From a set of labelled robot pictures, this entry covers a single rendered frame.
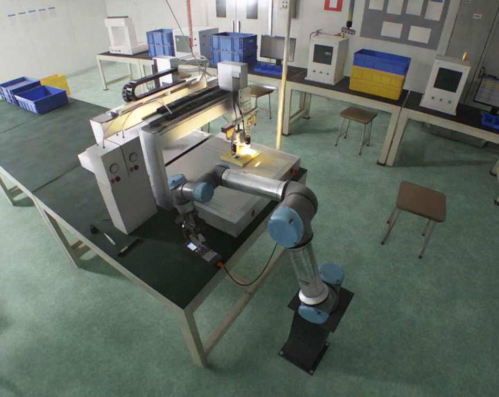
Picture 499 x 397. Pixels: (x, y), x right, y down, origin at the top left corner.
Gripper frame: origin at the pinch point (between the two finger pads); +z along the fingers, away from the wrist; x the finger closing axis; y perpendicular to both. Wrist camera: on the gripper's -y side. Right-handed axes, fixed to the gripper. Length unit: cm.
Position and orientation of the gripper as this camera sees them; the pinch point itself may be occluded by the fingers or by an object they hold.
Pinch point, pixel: (198, 246)
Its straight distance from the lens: 136.4
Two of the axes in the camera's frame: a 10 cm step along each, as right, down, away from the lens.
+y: 7.6, 1.8, -6.3
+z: 2.0, 8.5, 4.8
